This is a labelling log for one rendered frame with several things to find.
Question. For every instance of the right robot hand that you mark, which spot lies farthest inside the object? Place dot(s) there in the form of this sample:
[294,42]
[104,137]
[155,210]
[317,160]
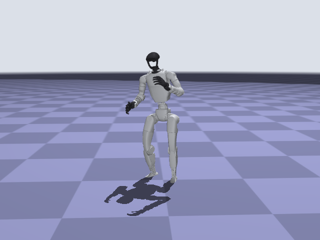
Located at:
[129,106]

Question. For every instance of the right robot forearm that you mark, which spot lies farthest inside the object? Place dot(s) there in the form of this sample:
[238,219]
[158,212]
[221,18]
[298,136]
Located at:
[137,100]

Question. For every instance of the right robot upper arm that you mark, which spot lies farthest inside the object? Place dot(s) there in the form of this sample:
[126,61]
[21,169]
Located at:
[142,87]

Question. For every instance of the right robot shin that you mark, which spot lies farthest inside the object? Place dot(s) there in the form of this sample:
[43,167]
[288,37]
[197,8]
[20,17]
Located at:
[150,160]

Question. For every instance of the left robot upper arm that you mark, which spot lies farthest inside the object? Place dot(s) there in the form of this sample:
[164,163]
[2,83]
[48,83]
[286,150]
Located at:
[174,80]

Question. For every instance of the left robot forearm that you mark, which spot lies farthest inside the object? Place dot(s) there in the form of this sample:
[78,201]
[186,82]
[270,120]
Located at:
[175,90]

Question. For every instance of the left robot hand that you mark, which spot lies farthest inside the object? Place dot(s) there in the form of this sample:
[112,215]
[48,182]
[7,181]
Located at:
[161,82]

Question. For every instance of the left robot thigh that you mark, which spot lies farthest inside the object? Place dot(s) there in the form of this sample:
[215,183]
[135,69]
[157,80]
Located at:
[172,131]

